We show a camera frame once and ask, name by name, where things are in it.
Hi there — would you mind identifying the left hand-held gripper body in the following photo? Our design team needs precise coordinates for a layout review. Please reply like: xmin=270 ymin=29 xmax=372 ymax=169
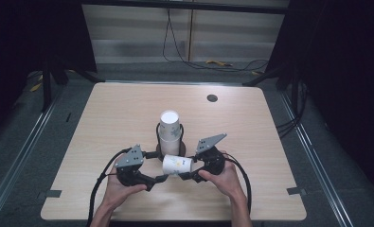
xmin=114 ymin=144 xmax=158 ymax=192

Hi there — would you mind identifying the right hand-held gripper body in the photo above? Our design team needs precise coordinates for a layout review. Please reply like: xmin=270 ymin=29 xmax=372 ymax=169
xmin=192 ymin=132 xmax=228 ymax=183

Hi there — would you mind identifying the white printed paper cup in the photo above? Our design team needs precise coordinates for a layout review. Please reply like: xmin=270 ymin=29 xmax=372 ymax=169
xmin=158 ymin=109 xmax=182 ymax=142
xmin=161 ymin=153 xmax=194 ymax=176
xmin=158 ymin=135 xmax=182 ymax=157

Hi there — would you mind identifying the person's right hand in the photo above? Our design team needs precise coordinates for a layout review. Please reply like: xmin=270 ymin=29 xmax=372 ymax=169
xmin=197 ymin=151 xmax=249 ymax=203

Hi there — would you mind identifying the person's left hand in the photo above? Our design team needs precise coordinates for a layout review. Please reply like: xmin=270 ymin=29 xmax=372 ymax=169
xmin=103 ymin=156 xmax=148 ymax=211

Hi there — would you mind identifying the grey tape strip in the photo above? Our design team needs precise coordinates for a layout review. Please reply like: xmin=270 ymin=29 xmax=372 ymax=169
xmin=286 ymin=186 xmax=308 ymax=197
xmin=37 ymin=189 xmax=63 ymax=200

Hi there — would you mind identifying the black metal stand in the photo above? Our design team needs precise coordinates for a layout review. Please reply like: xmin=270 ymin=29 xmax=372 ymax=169
xmin=241 ymin=64 xmax=302 ymax=108
xmin=41 ymin=61 xmax=105 ymax=114

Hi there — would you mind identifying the yellow scrap on floor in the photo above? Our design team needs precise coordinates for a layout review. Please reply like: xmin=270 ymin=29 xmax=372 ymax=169
xmin=205 ymin=59 xmax=234 ymax=68

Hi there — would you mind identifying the yellow tape piece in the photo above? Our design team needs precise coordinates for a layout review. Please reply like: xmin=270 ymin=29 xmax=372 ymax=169
xmin=29 ymin=82 xmax=44 ymax=94

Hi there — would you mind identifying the black overhead beam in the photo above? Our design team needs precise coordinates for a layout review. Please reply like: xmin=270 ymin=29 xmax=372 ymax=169
xmin=80 ymin=0 xmax=292 ymax=15

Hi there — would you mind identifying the black curtain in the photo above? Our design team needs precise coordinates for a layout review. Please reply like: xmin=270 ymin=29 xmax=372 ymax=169
xmin=264 ymin=0 xmax=374 ymax=202
xmin=0 ymin=0 xmax=98 ymax=143

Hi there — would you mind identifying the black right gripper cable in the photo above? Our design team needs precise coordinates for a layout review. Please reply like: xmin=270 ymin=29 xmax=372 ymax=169
xmin=223 ymin=153 xmax=253 ymax=216

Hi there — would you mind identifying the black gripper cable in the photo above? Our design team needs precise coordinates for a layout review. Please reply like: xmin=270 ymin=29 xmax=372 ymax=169
xmin=85 ymin=147 xmax=133 ymax=227
xmin=223 ymin=153 xmax=253 ymax=216

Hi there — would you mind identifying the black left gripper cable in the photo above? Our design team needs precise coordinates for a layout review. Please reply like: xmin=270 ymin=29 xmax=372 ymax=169
xmin=85 ymin=147 xmax=133 ymax=227

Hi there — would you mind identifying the black cable bundle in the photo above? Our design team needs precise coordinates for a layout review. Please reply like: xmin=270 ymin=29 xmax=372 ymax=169
xmin=275 ymin=79 xmax=310 ymax=140

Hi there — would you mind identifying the metal floor rail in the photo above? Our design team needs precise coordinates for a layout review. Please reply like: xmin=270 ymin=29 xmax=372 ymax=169
xmin=278 ymin=90 xmax=357 ymax=227
xmin=0 ymin=84 xmax=67 ymax=223

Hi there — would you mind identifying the thin vertical wall pole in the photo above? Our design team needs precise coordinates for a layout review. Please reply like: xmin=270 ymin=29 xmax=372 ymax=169
xmin=187 ymin=9 xmax=195 ymax=62

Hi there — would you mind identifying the black hanging wall cable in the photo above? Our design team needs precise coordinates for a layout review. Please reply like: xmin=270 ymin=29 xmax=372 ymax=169
xmin=161 ymin=8 xmax=270 ymax=73

